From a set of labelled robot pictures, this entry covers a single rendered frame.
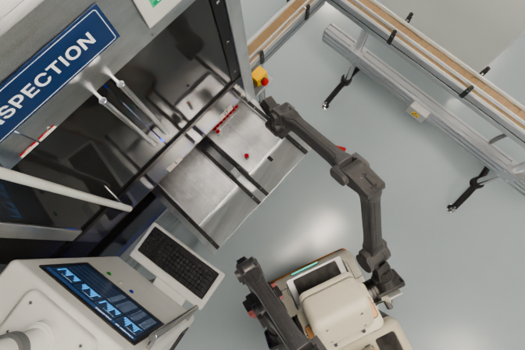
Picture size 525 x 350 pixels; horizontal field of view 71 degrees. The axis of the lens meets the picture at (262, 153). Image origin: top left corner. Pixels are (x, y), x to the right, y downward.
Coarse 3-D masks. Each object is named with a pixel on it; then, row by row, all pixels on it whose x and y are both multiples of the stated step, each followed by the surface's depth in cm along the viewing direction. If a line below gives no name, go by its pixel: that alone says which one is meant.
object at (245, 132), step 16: (240, 112) 191; (256, 112) 188; (224, 128) 189; (240, 128) 189; (256, 128) 188; (224, 144) 187; (240, 144) 187; (256, 144) 186; (272, 144) 186; (240, 160) 184; (256, 160) 184
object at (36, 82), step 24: (72, 24) 76; (96, 24) 80; (48, 48) 75; (72, 48) 80; (96, 48) 85; (24, 72) 75; (48, 72) 79; (72, 72) 84; (0, 96) 74; (24, 96) 79; (48, 96) 84; (0, 120) 78; (24, 120) 83
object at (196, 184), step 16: (192, 160) 185; (208, 160) 185; (176, 176) 184; (192, 176) 183; (208, 176) 183; (224, 176) 183; (176, 192) 182; (192, 192) 181; (208, 192) 181; (224, 192) 181; (192, 208) 179; (208, 208) 179
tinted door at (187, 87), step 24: (192, 24) 110; (144, 48) 100; (168, 48) 109; (192, 48) 119; (216, 48) 130; (120, 72) 100; (144, 72) 107; (168, 72) 117; (192, 72) 129; (216, 72) 143; (120, 96) 107; (144, 96) 116; (168, 96) 127; (192, 96) 141; (144, 120) 126; (168, 120) 139
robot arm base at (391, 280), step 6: (390, 270) 134; (372, 276) 139; (384, 276) 133; (390, 276) 135; (396, 276) 139; (378, 282) 136; (384, 282) 135; (390, 282) 134; (396, 282) 137; (402, 282) 136; (378, 288) 137; (384, 288) 135; (390, 288) 135; (396, 288) 135; (384, 294) 135
